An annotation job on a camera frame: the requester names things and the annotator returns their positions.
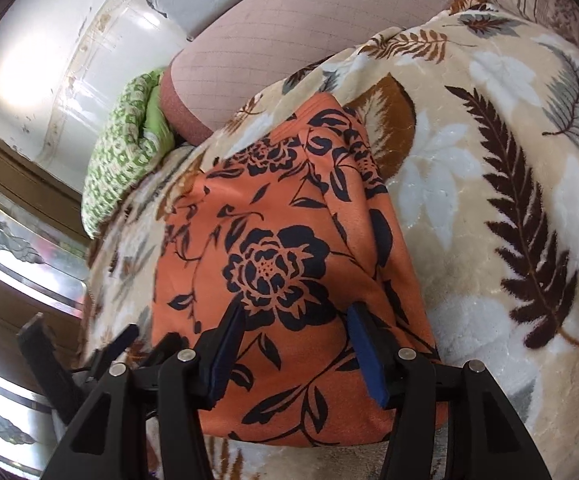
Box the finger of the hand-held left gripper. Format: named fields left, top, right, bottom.
left=144, top=333, right=186, bottom=367
left=90, top=323, right=141, bottom=377

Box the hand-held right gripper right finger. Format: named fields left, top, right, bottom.
left=347, top=302, right=553, bottom=480

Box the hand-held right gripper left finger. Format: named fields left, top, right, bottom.
left=40, top=303, right=248, bottom=480

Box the orange floral garment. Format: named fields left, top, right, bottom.
left=152, top=92, right=443, bottom=449

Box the mirrored wooden wardrobe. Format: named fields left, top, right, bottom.
left=0, top=120, right=96, bottom=477

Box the green patterned quilt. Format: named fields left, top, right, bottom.
left=82, top=70, right=176, bottom=239

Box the beige leaf printed blanket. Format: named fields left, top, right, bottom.
left=82, top=2, right=579, bottom=480

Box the pink quilted cushion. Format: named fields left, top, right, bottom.
left=160, top=0, right=486, bottom=147

